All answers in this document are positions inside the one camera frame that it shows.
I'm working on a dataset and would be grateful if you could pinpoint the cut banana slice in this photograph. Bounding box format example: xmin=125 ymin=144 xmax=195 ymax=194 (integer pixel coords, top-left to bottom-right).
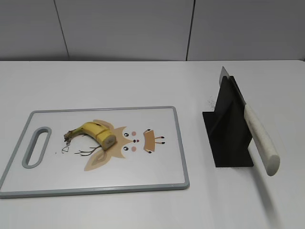
xmin=96 ymin=130 xmax=117 ymax=151

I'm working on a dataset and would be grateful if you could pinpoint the knife with white handle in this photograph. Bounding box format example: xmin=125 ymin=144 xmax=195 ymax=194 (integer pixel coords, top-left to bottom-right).
xmin=219 ymin=67 xmax=280 ymax=177

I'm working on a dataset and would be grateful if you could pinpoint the yellow banana with stem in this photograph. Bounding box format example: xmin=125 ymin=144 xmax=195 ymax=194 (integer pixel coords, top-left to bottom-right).
xmin=64 ymin=122 xmax=111 ymax=142

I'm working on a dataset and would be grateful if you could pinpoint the white cutting board grey rim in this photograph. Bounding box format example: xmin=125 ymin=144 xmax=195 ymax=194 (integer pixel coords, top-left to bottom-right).
xmin=0 ymin=106 xmax=189 ymax=198

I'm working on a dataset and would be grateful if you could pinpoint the black knife stand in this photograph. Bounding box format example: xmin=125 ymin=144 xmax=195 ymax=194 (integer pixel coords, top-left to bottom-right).
xmin=203 ymin=76 xmax=254 ymax=167

